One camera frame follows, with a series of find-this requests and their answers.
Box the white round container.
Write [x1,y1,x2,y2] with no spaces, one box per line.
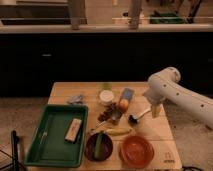
[99,90,114,106]

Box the green plastic tray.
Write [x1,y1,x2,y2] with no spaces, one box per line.
[24,105,88,168]

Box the red bowl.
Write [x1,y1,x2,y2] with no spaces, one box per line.
[120,134,154,169]

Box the green box on counter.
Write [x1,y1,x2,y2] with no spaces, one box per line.
[150,11,185,24]

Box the grey crumpled cloth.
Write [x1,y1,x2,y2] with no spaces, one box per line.
[67,95,83,105]

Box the metal measuring cup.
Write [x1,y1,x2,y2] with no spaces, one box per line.
[89,109,123,134]

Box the dark brown bowl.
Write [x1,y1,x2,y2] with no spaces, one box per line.
[84,132,113,161]

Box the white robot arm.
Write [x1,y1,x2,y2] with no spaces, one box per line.
[144,67,213,129]

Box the yellow banana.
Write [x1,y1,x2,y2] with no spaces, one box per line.
[105,129,132,136]

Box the wooden block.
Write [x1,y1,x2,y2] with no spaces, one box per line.
[65,118,82,142]

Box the orange fruit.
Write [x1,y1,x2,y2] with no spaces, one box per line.
[119,99,129,112]

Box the green cucumber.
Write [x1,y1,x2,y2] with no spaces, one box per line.
[94,132,103,160]

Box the red grapes bunch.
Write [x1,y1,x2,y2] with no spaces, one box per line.
[98,103,117,122]

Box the black chair frame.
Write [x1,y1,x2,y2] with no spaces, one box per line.
[0,130,26,171]

